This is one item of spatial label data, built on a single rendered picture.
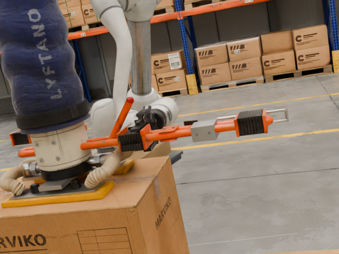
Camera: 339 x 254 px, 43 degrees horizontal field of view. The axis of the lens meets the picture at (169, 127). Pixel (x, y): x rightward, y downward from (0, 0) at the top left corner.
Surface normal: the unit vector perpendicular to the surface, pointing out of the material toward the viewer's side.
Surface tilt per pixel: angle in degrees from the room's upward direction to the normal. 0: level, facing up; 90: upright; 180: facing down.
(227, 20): 90
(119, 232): 90
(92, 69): 90
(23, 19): 77
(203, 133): 90
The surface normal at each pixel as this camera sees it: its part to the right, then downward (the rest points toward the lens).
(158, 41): -0.22, 0.26
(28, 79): -0.06, -0.01
